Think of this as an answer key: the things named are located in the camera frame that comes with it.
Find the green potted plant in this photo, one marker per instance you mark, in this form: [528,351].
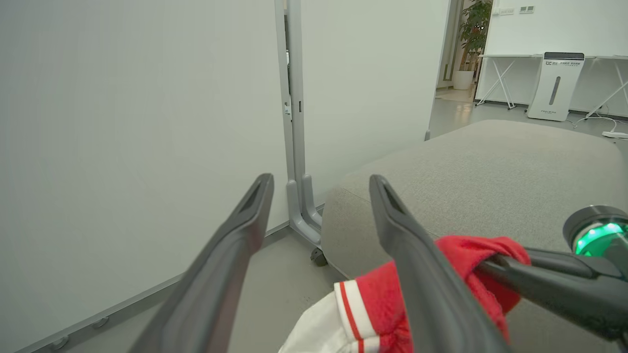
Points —
[475,29]

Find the red and white garment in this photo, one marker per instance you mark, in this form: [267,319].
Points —
[378,304]

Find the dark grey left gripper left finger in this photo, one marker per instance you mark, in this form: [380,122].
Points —
[216,274]

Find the white wall switch plate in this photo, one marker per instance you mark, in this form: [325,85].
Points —
[504,11]
[527,9]

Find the large white partition panel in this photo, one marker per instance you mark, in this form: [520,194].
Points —
[137,147]

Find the grey partition post frame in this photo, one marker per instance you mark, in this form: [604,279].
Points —
[296,147]

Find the narrow white partition panel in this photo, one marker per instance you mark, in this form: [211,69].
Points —
[368,88]

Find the white air purifier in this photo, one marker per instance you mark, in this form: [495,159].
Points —
[555,86]

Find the white power strip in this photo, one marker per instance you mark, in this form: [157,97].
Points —
[614,134]

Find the black caster wheel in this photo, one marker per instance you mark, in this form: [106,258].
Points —
[319,257]

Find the right gripper green ring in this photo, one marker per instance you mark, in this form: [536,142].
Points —
[601,235]

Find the white plant pot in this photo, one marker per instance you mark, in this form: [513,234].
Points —
[463,80]

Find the white folding-leg table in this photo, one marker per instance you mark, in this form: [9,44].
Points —
[611,83]
[503,73]

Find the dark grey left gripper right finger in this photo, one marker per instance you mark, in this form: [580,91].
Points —
[422,279]

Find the grey fabric sofa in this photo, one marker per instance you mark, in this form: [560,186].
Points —
[490,181]

